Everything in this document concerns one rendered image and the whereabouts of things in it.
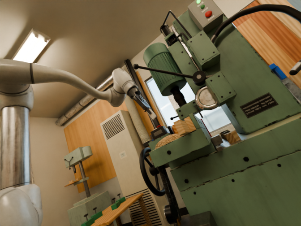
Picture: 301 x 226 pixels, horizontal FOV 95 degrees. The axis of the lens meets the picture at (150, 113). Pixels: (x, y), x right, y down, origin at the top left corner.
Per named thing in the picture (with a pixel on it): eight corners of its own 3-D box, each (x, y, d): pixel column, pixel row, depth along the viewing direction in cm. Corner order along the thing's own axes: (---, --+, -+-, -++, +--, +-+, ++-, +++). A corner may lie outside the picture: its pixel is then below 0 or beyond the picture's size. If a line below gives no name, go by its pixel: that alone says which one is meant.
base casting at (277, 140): (193, 167, 97) (187, 154, 100) (285, 130, 79) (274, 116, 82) (178, 192, 57) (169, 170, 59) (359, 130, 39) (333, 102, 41)
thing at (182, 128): (198, 132, 88) (195, 127, 90) (201, 131, 88) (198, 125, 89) (179, 135, 38) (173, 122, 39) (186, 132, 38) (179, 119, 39)
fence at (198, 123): (205, 130, 100) (201, 123, 101) (208, 129, 99) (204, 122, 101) (196, 129, 45) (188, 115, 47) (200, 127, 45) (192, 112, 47)
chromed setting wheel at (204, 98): (203, 115, 67) (190, 94, 71) (228, 102, 63) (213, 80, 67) (202, 115, 64) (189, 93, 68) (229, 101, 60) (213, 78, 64)
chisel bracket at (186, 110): (184, 123, 85) (178, 111, 87) (205, 112, 80) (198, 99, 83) (181, 122, 78) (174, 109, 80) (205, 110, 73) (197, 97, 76)
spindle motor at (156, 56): (166, 99, 97) (149, 65, 106) (189, 85, 91) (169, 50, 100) (157, 93, 81) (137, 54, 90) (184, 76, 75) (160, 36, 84)
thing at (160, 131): (157, 141, 88) (154, 132, 90) (172, 133, 85) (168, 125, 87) (149, 142, 77) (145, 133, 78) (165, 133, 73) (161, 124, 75)
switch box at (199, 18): (204, 35, 71) (188, 15, 76) (222, 22, 68) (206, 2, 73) (203, 27, 66) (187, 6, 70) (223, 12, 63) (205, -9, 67)
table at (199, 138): (174, 153, 107) (170, 146, 109) (212, 136, 98) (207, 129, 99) (133, 177, 52) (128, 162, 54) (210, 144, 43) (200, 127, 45)
